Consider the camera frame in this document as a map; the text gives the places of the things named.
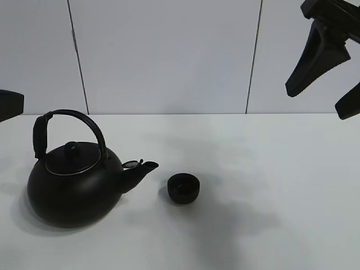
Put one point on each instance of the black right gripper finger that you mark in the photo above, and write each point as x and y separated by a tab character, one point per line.
348	105
324	50

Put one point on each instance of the black round teapot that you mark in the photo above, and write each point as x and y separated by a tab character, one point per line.
78	183

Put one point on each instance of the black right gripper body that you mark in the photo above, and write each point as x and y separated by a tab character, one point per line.
340	14

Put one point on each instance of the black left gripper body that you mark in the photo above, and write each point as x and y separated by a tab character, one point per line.
12	104

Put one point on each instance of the small black teacup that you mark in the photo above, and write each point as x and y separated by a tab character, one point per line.
183	188

